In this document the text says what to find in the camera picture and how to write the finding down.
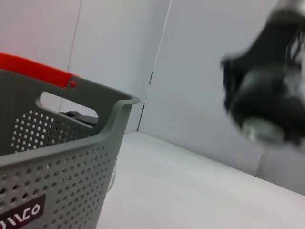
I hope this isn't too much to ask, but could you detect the glass teacup black sleeve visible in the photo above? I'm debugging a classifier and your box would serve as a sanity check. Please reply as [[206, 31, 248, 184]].
[[228, 69, 305, 146]]

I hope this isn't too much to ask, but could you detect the thin white pole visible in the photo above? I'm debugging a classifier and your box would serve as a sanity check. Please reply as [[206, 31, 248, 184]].
[[137, 0, 173, 133]]

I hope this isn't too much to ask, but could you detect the grey perforated storage bin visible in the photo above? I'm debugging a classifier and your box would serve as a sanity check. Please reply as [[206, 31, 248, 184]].
[[0, 69, 141, 229]]

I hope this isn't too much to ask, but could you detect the orange bin handle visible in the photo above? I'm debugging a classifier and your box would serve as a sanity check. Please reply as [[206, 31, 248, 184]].
[[0, 52, 81, 89]]

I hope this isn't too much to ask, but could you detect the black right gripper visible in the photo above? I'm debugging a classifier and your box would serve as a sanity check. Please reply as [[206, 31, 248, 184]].
[[221, 13, 305, 111]]

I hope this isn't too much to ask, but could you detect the glass teapot black lid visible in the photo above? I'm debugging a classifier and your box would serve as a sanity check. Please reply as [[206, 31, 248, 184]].
[[58, 110, 117, 193]]

